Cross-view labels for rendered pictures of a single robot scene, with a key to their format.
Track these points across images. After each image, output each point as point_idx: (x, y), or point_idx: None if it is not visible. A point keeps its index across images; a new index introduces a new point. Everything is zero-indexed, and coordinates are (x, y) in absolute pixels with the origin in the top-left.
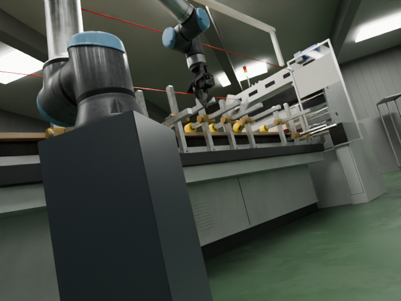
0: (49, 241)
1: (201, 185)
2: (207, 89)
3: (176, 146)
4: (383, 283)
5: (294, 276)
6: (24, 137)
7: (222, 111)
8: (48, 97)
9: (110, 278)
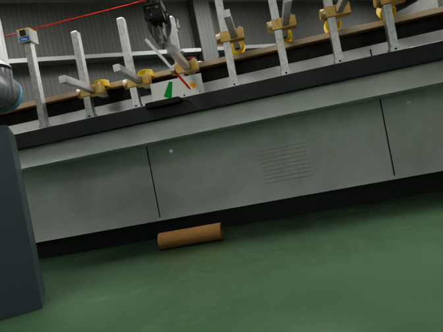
0: (113, 180)
1: (297, 118)
2: (169, 19)
3: (6, 139)
4: (170, 319)
5: (217, 271)
6: None
7: (283, 13)
8: None
9: None
